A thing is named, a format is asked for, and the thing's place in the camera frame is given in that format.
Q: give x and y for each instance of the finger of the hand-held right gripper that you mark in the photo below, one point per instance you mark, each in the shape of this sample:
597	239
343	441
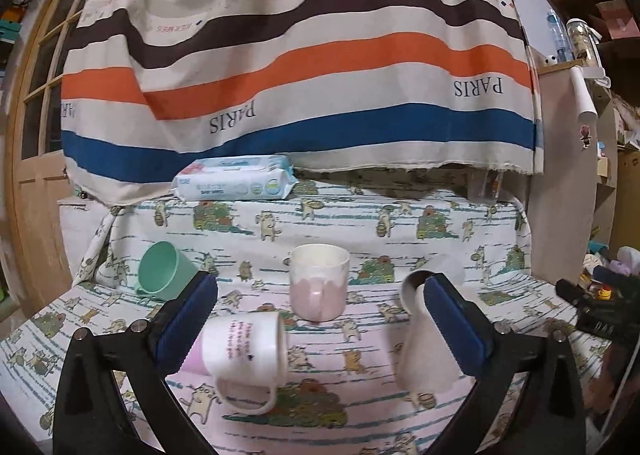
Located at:
595	320

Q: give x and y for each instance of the beige cabinet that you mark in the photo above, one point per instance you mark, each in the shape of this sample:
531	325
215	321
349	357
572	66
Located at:
560	195

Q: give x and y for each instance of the glass jar with white lid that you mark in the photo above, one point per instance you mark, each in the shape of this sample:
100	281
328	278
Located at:
581	42

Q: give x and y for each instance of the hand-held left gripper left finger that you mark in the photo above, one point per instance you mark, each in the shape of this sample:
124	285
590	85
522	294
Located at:
184	322

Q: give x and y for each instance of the white paper roll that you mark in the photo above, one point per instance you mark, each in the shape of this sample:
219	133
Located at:
584	95

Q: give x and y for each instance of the plain white mug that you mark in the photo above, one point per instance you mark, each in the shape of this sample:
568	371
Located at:
420	360

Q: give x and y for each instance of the clear blue bottle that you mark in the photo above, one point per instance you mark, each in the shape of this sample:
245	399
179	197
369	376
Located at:
556	37

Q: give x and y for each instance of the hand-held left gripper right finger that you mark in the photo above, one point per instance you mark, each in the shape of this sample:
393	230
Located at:
456	332

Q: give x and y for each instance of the white mug with lettering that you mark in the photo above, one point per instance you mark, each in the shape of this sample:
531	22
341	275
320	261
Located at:
240	345

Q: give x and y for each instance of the white and pink mug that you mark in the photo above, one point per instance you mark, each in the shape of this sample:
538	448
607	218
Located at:
317	285

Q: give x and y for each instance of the green plastic cup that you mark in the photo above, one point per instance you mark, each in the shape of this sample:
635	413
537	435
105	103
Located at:
162	267

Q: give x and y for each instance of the wooden shelf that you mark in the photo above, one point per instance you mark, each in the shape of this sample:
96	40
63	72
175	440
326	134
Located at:
620	170

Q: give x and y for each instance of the cat printed table cloth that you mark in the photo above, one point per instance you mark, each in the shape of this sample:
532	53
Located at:
360	240

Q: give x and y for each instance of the wet wipes packet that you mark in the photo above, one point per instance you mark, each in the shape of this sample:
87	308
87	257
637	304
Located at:
232	182

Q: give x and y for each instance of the striped cloth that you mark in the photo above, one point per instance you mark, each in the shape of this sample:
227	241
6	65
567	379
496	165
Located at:
300	85

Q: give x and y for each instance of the pink cardboard box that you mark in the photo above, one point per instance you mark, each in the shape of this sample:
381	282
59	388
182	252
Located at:
617	20

